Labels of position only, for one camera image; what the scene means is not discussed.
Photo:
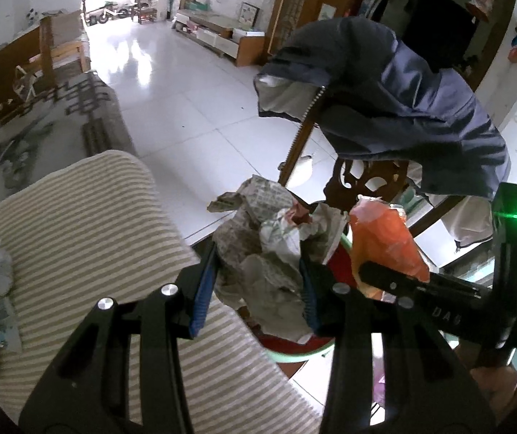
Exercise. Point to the white slipper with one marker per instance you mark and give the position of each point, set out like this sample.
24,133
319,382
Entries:
306,168

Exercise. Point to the small wall picture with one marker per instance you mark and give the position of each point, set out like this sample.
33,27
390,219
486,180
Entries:
326,11

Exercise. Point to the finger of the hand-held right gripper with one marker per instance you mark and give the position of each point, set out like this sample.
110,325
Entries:
403,282

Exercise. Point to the white wrapper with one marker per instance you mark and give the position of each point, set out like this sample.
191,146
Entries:
285,235

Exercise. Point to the panda plush toy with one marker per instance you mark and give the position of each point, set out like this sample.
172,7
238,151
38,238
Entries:
32,14

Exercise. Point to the beige striped cloth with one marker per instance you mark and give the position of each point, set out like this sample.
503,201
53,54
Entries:
82,235

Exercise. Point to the white balance bike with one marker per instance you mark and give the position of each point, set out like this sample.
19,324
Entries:
109,12

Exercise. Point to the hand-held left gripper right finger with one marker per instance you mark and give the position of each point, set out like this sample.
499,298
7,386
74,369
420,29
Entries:
310,298

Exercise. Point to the newspaper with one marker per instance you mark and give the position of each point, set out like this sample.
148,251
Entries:
258,280

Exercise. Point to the navy blue jacket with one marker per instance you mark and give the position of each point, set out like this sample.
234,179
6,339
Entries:
376,90

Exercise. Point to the carved wooden chair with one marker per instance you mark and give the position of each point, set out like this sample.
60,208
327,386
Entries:
371,181

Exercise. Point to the framed picture on cabinet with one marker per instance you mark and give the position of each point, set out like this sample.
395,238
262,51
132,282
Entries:
249,13

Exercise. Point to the red bucket green rim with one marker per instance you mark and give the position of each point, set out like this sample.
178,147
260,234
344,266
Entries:
285,343

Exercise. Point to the small wooden chair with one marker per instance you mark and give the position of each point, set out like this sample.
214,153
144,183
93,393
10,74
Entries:
144,7

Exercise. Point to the wooden television cabinet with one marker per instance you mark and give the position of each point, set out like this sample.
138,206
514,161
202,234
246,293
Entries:
226,38

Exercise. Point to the orange plastic bag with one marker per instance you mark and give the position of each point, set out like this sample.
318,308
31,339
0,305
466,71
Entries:
385,239

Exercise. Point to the patterned grey sofa cover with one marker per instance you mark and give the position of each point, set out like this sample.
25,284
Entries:
59,122

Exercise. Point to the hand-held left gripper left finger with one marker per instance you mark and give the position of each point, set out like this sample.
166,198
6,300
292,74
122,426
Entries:
204,294

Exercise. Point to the person's right hand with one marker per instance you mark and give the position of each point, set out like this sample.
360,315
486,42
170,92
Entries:
505,389

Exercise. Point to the green box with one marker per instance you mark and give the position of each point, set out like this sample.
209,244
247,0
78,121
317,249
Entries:
195,5

